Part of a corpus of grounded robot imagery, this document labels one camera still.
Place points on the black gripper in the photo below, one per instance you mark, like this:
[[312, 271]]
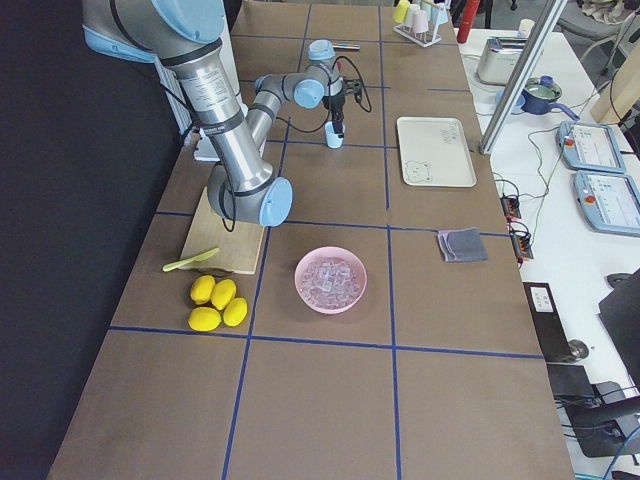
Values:
[[336, 106]]

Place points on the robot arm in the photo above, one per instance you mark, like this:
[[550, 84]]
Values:
[[186, 37]]

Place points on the light blue plastic cup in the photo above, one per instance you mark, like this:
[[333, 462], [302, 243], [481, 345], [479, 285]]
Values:
[[333, 139]]

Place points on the yellow cup on rack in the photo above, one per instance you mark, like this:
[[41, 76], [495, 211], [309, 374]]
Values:
[[400, 11]]

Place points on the pink cup on rack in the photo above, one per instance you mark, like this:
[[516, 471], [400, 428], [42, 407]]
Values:
[[419, 22]]

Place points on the pink bowl of ice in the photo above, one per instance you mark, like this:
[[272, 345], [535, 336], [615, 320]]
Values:
[[330, 280]]

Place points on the steel muddler black tip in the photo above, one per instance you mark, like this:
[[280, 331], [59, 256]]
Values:
[[346, 47]]

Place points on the cream bear serving tray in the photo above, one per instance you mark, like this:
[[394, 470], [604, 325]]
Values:
[[434, 153]]

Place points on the wooden cutting board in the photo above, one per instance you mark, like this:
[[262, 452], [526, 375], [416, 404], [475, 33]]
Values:
[[239, 250]]

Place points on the silver toaster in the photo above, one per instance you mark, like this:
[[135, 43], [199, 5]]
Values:
[[498, 59]]

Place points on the folded grey cloth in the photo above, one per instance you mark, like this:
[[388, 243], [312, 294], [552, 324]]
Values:
[[462, 246]]

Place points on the whole yellow lemon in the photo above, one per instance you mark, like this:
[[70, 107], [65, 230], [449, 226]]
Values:
[[204, 319], [235, 312], [223, 293], [201, 289]]

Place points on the blue saucepan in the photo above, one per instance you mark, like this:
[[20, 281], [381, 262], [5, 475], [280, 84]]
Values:
[[542, 95]]

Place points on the yellow-green plastic knife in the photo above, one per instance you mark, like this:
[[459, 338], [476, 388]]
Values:
[[190, 260]]

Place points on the blue teach pendant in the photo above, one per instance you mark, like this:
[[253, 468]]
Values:
[[589, 146], [609, 202]]

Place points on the white wire cup rack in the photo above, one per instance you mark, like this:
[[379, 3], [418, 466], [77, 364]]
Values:
[[438, 13]]

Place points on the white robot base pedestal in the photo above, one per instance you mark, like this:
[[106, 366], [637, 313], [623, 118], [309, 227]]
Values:
[[204, 149]]

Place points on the aluminium frame post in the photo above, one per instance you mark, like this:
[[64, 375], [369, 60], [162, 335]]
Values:
[[523, 70]]

